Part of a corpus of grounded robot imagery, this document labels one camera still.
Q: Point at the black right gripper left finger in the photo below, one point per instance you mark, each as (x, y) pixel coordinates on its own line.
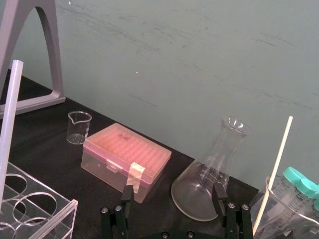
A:
(122, 219)

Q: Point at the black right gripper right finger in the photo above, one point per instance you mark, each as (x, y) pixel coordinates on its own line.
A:
(219, 204)

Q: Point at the white stirring rod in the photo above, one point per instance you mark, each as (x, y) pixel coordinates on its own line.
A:
(274, 174)

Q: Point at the clear glass conical flask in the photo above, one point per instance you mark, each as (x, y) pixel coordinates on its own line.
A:
(199, 196)

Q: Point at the strip of beige tape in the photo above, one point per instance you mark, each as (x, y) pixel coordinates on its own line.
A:
(135, 174)

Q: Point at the clear acrylic tube rack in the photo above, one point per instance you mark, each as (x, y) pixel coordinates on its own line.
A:
(70, 214)

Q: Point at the large clear glass beaker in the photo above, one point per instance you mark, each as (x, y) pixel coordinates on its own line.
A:
(276, 214)

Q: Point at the pink plastic pipette tip box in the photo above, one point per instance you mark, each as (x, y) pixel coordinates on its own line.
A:
(117, 154)

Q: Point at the black table cloth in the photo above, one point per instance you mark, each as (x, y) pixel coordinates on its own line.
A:
(49, 154)

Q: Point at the small clear glass beaker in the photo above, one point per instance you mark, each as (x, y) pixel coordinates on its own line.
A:
(77, 129)

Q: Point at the translucent white plastic tube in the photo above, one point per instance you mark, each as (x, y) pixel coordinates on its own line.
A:
(12, 107)

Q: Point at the grey arched metal stand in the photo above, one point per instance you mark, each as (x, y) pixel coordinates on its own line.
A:
(56, 64)

